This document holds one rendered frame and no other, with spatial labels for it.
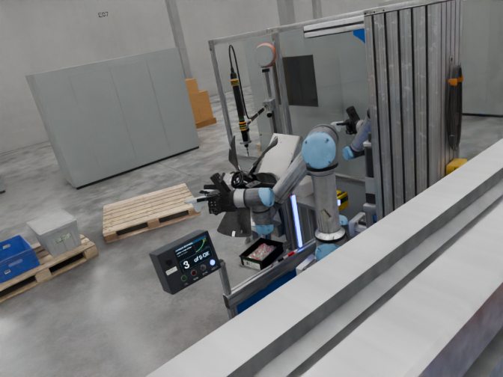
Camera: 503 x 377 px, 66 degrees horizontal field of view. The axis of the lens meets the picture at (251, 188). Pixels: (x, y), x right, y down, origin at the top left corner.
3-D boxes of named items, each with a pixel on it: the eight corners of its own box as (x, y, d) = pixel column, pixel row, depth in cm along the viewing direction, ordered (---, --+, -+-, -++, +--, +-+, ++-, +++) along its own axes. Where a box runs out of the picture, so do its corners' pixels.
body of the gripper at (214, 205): (207, 214, 160) (234, 213, 156) (203, 194, 158) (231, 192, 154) (214, 208, 167) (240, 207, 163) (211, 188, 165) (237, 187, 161)
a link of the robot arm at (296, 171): (322, 112, 153) (258, 198, 177) (319, 119, 143) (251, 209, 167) (346, 129, 153) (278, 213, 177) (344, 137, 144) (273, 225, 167)
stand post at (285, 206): (299, 299, 316) (278, 166, 274) (307, 304, 309) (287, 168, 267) (295, 301, 314) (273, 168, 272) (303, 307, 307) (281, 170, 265)
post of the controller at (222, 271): (228, 291, 199) (221, 258, 191) (232, 293, 196) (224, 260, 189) (224, 294, 197) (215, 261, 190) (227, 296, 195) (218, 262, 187)
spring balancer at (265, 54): (257, 67, 286) (254, 69, 280) (254, 45, 280) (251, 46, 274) (278, 64, 281) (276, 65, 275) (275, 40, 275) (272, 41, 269)
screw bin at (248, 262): (262, 247, 243) (260, 237, 240) (284, 252, 232) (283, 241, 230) (240, 265, 227) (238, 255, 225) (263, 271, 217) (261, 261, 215)
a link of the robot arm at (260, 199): (272, 212, 152) (268, 191, 149) (245, 212, 156) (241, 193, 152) (276, 203, 159) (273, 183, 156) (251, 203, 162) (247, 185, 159)
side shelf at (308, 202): (303, 188, 311) (302, 185, 310) (338, 198, 283) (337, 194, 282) (281, 200, 298) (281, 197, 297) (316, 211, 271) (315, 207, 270)
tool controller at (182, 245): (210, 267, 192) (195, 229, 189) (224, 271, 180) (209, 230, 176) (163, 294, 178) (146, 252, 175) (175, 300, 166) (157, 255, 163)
